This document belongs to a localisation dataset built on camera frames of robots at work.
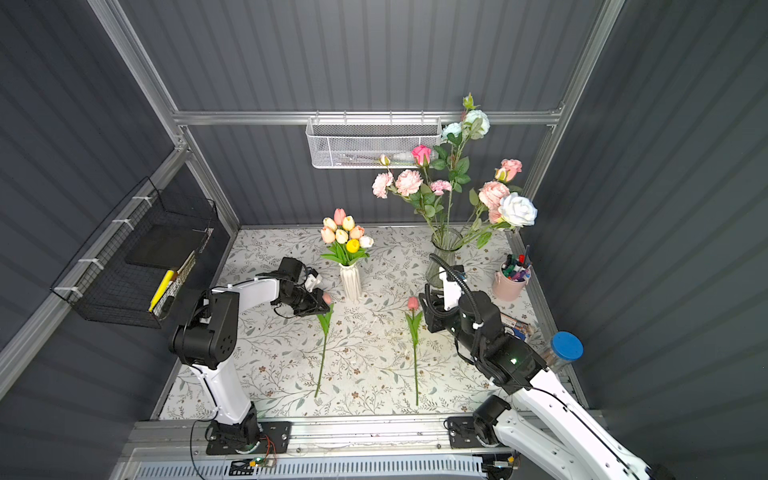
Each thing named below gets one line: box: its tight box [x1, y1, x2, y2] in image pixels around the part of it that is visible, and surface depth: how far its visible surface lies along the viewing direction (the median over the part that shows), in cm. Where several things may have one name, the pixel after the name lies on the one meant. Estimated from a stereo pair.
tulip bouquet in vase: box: [320, 208, 374, 267], surface depth 79 cm
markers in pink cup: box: [501, 245, 532, 282], surface depth 93 cm
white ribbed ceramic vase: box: [339, 263, 361, 303], surface depth 91 cm
